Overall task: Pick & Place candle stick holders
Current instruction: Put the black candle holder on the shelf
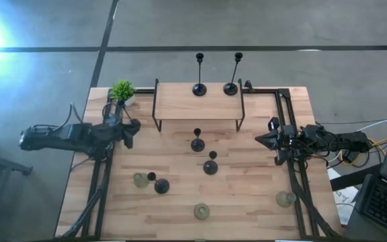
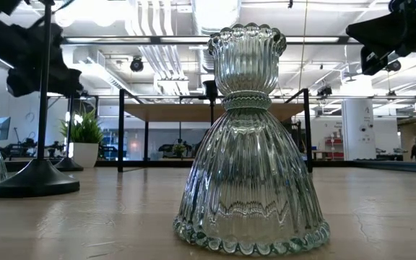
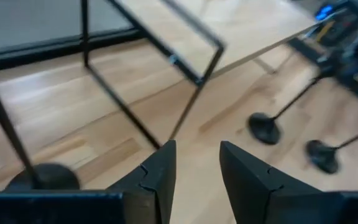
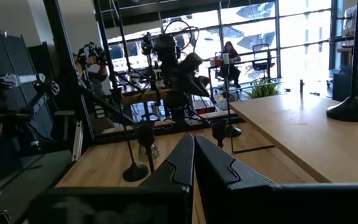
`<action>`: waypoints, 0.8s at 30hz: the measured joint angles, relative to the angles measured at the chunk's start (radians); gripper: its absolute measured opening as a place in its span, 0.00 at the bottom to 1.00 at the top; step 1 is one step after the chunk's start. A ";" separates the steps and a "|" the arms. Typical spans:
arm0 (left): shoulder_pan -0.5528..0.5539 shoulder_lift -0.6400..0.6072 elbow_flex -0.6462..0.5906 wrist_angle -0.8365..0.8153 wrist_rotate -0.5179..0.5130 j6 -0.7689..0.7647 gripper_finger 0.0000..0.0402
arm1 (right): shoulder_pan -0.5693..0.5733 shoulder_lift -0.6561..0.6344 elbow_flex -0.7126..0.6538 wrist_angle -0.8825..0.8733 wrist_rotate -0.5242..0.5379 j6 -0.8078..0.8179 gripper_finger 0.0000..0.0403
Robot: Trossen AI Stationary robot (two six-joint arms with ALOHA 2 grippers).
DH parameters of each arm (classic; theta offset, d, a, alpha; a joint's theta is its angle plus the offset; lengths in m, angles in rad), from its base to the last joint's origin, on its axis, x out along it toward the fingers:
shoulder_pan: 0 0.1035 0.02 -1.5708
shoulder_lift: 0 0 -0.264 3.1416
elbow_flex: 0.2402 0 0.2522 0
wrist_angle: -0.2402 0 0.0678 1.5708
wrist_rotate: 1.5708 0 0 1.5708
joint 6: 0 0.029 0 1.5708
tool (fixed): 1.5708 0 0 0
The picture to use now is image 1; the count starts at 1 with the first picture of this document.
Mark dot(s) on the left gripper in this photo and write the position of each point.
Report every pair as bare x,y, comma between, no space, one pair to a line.
123,131

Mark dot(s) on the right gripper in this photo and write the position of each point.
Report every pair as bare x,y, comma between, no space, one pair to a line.
286,139

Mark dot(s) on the clear ribbed glass candle holder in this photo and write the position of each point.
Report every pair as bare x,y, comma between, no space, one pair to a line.
285,199
201,211
141,181

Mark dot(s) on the medium black candlestick holder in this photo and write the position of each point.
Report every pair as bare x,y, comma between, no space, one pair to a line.
210,167

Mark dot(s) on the short black candlestick holder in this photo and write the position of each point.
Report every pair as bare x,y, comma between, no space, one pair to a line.
197,145

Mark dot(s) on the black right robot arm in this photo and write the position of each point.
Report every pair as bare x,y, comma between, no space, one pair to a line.
348,141

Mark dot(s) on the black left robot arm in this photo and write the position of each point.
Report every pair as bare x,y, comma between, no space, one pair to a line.
79,136

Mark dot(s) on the artificial plant in white pot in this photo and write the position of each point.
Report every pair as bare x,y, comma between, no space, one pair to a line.
122,90

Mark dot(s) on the black aluminium crossbar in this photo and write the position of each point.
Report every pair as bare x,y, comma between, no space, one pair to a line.
264,90

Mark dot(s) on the white paper sheet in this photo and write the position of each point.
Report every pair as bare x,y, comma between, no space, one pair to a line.
343,201

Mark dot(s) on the dark grey side desk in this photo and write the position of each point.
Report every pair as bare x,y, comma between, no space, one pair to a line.
354,232

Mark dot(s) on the black laptop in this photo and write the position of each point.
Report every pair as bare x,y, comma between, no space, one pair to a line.
386,205

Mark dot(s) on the small black bracket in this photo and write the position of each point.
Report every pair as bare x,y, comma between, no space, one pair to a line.
248,85

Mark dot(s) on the wooden shelf riser black frame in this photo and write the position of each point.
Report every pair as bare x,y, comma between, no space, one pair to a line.
180,104

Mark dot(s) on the black aluminium frame rails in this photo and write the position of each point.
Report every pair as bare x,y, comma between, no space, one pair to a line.
300,222
102,208

